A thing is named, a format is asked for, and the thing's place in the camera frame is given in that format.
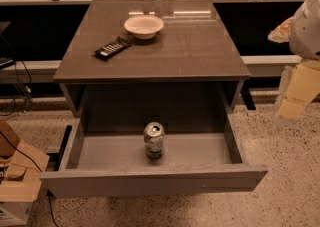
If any black power cable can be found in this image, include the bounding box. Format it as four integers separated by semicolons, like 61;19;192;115
0;130;60;227

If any grey cabinet with counter top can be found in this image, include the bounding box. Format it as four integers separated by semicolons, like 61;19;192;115
54;0;250;106

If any grey open top drawer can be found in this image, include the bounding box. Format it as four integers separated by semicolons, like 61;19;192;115
41;83;268;197

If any black remote control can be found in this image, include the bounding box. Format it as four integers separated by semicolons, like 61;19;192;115
95;37;131;60

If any white paper bowl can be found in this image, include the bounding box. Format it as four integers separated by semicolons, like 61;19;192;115
124;15;164;40

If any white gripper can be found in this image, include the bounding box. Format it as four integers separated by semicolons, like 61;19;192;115
268;0;320;126

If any white box under cardboard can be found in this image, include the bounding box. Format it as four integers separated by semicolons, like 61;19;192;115
0;202;33;227

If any brown cardboard box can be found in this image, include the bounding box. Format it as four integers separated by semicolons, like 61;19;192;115
0;119;49;202

